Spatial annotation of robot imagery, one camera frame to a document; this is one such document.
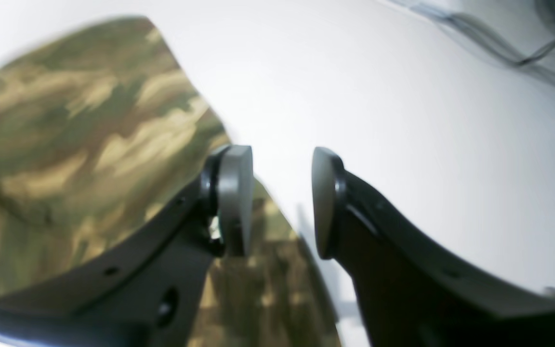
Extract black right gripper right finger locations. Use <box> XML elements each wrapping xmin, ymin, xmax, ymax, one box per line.
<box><xmin>311</xmin><ymin>147</ymin><xmax>555</xmax><ymax>347</ymax></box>

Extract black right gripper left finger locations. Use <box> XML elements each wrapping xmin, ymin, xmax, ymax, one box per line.
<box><xmin>0</xmin><ymin>145</ymin><xmax>254</xmax><ymax>347</ymax></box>

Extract camouflage T-shirt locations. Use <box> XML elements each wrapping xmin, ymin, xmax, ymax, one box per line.
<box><xmin>0</xmin><ymin>16</ymin><xmax>341</xmax><ymax>347</ymax></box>

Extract black cables on floor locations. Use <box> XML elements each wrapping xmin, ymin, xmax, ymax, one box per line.
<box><xmin>388</xmin><ymin>0</ymin><xmax>555</xmax><ymax>97</ymax></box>

